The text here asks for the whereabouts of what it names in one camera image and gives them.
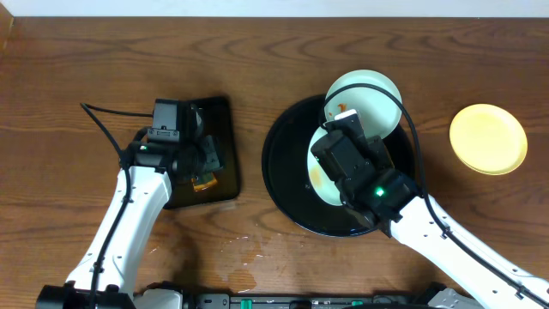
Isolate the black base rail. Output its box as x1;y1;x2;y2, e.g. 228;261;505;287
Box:
136;292;434;309

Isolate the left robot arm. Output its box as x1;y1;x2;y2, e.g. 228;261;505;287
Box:
35;136;223;308

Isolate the orange green scrub sponge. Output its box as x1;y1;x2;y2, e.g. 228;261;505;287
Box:
191;173;218;192

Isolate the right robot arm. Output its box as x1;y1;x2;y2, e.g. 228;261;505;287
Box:
307;129;548;308

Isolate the light blue plate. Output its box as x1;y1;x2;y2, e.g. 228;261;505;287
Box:
323;70;401;138
307;127;342;207

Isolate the black rectangular tray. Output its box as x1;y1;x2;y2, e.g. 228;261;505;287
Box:
164;96;241;210

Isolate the yellow plate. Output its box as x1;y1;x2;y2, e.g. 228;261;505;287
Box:
449;104;528;175

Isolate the black round tray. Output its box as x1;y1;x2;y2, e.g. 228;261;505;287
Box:
261;94;416;239

